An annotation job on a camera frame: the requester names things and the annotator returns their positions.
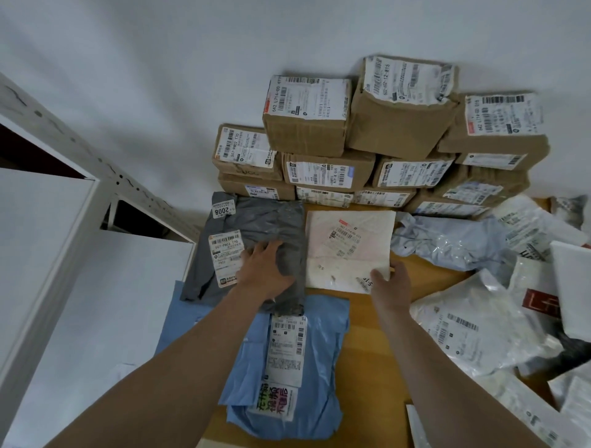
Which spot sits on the person's right hand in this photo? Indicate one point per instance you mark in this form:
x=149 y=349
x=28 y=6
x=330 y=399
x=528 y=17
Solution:
x=394 y=295

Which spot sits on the person's left hand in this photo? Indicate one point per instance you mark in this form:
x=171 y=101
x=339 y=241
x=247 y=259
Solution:
x=263 y=277

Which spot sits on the grey poly mailer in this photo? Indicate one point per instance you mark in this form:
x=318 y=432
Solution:
x=277 y=221

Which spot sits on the cream mailer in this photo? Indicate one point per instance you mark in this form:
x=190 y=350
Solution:
x=351 y=258

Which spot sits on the blue plastic mailer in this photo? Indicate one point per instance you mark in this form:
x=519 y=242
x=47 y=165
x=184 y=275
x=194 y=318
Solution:
x=323 y=346

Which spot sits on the pile of white mailers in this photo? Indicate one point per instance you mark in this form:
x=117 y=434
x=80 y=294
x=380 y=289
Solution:
x=480 y=323

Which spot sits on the smooth light blue mailer package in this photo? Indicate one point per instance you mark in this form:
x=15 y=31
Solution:
x=180 y=314

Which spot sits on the INS BAHA cardboard box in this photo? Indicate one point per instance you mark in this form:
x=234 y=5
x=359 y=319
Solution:
x=233 y=187

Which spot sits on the tall brown box double label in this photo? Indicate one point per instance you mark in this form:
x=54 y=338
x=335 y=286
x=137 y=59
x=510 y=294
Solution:
x=323 y=197

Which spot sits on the brown box large label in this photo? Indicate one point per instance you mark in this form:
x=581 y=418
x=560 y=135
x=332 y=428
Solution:
x=244 y=147

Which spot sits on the stack of cardboard boxes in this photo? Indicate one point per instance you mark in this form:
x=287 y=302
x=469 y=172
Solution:
x=397 y=124

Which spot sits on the white bubble mailer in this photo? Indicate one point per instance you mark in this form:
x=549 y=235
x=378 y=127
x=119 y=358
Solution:
x=572 y=286

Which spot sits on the black bubble mailer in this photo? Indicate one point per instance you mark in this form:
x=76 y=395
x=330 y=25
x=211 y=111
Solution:
x=577 y=353

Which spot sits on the brown box white barcode label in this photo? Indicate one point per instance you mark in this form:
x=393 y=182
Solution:
x=498 y=124

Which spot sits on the person's left forearm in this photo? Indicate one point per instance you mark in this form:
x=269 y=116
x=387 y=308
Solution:
x=171 y=374

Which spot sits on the person's right forearm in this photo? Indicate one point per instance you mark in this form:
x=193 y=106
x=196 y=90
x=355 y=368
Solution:
x=452 y=392

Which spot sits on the wooden table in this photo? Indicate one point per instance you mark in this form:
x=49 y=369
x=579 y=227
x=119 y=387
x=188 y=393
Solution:
x=369 y=346

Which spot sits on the white metal shelf rack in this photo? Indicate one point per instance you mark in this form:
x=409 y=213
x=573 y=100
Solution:
x=46 y=277

